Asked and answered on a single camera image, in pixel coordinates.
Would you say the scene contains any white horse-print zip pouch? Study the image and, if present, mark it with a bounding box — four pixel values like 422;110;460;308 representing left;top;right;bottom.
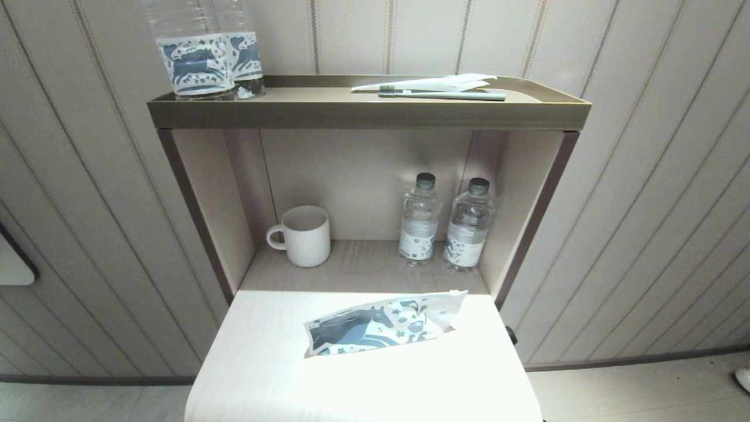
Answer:
304;289;469;357

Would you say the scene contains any beige open shelf cabinet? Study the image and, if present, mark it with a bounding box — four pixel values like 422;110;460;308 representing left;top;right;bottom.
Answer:
157;128;581;305

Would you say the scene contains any small clear water bottle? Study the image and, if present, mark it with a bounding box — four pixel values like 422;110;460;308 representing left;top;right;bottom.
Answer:
444;178;496;272
399;172;444;266

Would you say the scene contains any white ribbed ceramic mug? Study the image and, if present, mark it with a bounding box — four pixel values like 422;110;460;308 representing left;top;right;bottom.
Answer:
266;205;331;268

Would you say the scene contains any brass coloured tray shelf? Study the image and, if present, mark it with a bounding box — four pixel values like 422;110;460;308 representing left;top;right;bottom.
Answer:
147;74;592;131

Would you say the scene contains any grey-green toothbrush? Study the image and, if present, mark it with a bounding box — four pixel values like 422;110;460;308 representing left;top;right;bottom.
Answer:
378;85;507;101

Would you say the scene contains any white paper wrapper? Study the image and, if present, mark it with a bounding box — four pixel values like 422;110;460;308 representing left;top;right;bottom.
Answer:
351;73;497;93

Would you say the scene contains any large bottle horse print label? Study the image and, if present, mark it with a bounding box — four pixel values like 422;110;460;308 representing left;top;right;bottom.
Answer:
144;0;237;100
212;0;266;99

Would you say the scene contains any white dark-framed wall panel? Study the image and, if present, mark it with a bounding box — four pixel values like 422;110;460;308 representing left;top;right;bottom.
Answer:
0;226;39;286

